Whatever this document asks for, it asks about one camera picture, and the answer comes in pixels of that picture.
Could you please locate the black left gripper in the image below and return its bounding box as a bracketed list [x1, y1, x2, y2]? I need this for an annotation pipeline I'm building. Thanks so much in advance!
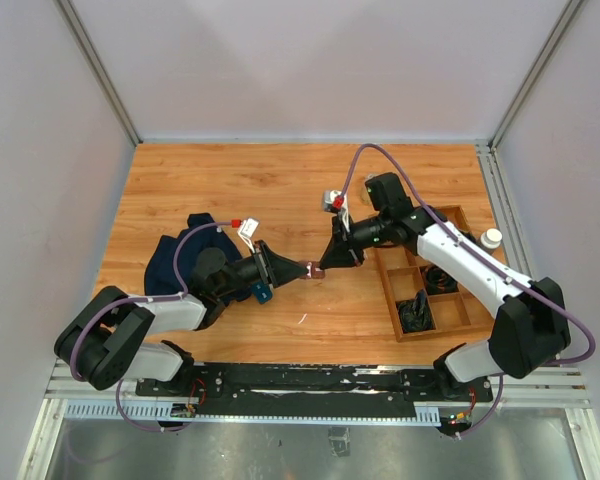
[215, 240, 309, 296]

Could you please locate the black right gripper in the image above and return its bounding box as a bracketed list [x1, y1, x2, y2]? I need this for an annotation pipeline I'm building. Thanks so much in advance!
[319, 212, 390, 270]

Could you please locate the red pill organizer box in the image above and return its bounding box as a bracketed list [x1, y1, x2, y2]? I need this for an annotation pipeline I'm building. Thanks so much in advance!
[301, 261, 326, 280]

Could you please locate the clear pill bottle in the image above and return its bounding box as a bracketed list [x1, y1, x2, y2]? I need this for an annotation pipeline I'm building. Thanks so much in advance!
[360, 174, 376, 206]

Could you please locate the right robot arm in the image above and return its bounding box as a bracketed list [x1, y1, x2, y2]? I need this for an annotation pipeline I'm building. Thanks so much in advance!
[319, 173, 571, 400]

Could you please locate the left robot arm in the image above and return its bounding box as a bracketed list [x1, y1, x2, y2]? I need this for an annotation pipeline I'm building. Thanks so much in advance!
[53, 241, 309, 396]

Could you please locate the teal pill organizer box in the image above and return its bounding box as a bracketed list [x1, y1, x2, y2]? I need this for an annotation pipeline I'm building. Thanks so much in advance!
[251, 282, 273, 304]

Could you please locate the wooden compartment tray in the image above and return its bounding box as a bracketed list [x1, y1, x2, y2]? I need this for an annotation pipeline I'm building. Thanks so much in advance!
[374, 204, 496, 344]

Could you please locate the dark navy cloth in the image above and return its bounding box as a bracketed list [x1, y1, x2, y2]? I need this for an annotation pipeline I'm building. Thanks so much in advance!
[144, 213, 243, 297]

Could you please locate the white pill bottle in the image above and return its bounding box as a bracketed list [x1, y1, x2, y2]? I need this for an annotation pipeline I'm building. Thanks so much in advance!
[479, 228, 503, 252]

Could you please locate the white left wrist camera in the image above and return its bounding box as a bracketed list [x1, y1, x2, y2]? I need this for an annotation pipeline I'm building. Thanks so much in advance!
[237, 217, 260, 253]

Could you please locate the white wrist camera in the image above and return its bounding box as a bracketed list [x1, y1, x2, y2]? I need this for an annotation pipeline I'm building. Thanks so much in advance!
[237, 217, 260, 253]
[322, 190, 352, 238]

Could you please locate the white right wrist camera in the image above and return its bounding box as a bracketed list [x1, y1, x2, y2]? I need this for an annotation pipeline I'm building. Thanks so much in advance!
[322, 190, 352, 238]

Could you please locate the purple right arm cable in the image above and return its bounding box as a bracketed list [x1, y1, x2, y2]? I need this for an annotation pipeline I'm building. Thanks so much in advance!
[342, 143, 597, 441]

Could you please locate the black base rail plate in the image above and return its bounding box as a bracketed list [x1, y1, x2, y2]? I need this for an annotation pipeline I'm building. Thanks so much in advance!
[135, 363, 493, 421]

